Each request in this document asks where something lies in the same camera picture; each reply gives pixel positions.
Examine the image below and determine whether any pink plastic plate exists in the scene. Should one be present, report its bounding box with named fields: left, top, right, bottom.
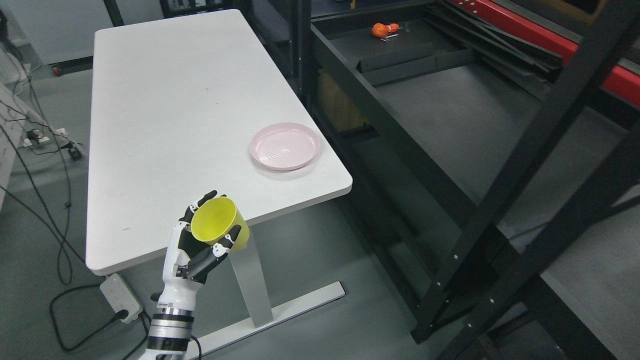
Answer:
left=249, top=122, right=321, bottom=171

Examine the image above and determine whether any black metal shelf rack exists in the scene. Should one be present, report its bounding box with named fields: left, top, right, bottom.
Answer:
left=235, top=0, right=640, bottom=360

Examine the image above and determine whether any orange toy on shelf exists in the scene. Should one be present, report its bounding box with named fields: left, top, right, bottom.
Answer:
left=370, top=22, right=401, bottom=39

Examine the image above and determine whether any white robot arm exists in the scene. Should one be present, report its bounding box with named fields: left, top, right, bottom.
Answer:
left=139, top=307, right=194, bottom=360

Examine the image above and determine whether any white table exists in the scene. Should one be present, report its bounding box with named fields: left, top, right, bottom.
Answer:
left=85, top=8, right=353, bottom=346

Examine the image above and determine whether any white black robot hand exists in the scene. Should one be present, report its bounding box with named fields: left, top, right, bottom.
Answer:
left=156, top=190, right=242, bottom=311

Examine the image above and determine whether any yellow plastic cup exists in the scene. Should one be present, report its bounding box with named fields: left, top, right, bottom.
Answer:
left=190, top=196, right=250, bottom=252

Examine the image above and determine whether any white power strip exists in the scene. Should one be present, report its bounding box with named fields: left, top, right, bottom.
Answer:
left=99, top=273, right=143, bottom=324

